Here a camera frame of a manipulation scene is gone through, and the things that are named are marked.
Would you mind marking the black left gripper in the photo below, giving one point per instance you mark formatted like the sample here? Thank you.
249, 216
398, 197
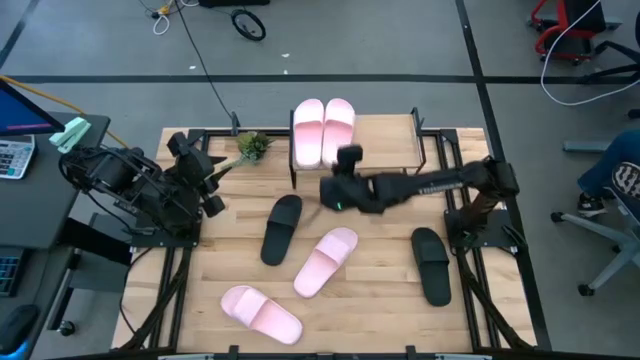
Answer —
195, 167

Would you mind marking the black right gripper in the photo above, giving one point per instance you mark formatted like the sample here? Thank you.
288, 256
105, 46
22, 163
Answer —
347, 169

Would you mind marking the pink slide sandal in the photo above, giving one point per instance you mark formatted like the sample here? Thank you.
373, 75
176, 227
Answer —
337, 125
320, 267
308, 135
265, 316

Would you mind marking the wooden shelf with black frame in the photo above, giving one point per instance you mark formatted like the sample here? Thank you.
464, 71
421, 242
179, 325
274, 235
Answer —
385, 142

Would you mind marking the black slide sandal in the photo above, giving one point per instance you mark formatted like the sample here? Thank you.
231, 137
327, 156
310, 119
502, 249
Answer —
432, 270
280, 235

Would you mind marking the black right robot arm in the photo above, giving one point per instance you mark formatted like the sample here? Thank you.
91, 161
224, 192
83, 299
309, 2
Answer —
440, 182

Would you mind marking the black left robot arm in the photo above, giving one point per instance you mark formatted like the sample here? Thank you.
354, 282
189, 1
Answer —
110, 172

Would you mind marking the small green potted plant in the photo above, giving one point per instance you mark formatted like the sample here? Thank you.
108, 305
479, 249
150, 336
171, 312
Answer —
253, 145

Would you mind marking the mint green stapler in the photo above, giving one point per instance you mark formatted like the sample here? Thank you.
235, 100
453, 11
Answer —
70, 135

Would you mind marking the grey desk base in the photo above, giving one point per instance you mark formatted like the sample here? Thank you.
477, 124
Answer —
100, 270

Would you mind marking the black box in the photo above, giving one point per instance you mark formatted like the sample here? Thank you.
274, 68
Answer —
235, 2

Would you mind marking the dark grey desk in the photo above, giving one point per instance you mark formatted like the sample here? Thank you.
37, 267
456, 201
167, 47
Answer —
35, 210

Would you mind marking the silver bar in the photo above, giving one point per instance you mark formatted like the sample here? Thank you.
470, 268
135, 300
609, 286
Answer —
462, 357
187, 357

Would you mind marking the grey desk calculator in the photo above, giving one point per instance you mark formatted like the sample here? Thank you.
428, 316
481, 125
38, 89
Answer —
15, 157

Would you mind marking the computer monitor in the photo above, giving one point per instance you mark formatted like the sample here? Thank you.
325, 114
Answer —
20, 115

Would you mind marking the black keyboard tray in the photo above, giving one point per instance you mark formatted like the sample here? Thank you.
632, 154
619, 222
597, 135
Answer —
40, 280

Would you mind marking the black caster wheel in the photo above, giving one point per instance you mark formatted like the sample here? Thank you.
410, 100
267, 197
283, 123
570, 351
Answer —
67, 328

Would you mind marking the backlit computer keyboard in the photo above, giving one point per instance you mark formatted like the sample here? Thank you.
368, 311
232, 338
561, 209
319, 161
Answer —
7, 275

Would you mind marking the grey flat bar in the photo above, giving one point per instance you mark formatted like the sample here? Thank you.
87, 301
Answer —
585, 147

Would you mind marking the grey office chair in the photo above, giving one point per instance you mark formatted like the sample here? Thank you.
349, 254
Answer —
590, 226

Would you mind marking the black computer mouse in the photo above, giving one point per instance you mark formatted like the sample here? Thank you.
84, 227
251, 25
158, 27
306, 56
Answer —
17, 325

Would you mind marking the person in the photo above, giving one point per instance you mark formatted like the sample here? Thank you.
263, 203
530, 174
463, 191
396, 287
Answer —
615, 160

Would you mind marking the red and black chair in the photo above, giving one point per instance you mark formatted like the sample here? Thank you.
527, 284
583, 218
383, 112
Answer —
580, 20

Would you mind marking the black chair base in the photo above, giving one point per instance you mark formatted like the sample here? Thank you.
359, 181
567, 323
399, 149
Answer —
620, 50

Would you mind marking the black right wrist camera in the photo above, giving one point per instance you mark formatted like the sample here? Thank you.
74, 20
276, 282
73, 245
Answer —
350, 152

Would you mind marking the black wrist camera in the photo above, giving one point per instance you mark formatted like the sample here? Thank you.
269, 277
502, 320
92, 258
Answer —
215, 206
350, 152

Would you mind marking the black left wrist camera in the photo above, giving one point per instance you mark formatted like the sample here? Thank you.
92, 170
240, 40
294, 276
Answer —
215, 206

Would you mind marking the black metal rig frame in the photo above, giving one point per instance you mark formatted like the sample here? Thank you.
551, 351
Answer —
197, 135

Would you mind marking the black table-level camera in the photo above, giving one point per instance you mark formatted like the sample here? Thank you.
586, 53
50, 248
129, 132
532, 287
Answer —
235, 122

